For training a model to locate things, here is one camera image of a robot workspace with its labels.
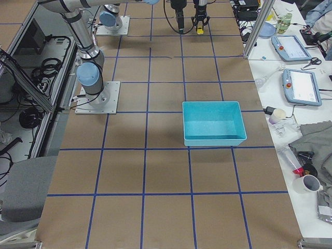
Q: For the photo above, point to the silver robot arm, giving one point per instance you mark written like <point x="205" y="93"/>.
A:
<point x="112" y="11"/>
<point x="89" y="73"/>

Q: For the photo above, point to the teal plastic storage bin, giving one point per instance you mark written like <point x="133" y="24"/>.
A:
<point x="213" y="123"/>

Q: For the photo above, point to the silver foil bag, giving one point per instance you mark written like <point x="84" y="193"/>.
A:
<point x="323" y="208"/>

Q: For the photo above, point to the upper teach pendant tablet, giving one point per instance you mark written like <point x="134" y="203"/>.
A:
<point x="290" y="49"/>

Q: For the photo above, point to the blue plate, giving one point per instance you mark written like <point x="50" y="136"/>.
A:
<point x="267" y="30"/>

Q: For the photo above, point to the green striped cup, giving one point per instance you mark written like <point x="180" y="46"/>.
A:
<point x="284" y="23"/>

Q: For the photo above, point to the aluminium frame post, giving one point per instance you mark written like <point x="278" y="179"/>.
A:
<point x="265" y="10"/>

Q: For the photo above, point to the clear light bulb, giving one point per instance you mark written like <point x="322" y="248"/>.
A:
<point x="260" y="82"/>

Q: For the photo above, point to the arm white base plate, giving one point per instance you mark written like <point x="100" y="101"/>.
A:
<point x="105" y="103"/>
<point x="117" y="27"/>

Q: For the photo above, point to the teach pendant tablet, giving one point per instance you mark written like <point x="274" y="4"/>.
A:
<point x="290" y="49"/>
<point x="300" y="87"/>

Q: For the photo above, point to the white coffee mug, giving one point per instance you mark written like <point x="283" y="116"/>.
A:
<point x="307" y="184"/>

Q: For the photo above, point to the clear tube red cap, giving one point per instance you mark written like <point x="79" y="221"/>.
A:
<point x="291" y="161"/>

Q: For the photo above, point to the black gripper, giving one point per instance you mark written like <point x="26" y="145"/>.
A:
<point x="200" y="9"/>

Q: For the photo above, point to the black handled scissors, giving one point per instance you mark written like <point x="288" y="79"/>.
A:
<point x="313" y="61"/>

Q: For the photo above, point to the yellow beetle toy car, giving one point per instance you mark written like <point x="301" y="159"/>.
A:
<point x="199" y="30"/>

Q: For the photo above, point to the grey cloth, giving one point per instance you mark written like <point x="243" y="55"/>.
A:
<point x="316" y="138"/>

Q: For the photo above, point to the lower teach pendant tablet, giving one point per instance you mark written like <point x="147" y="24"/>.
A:
<point x="300" y="87"/>

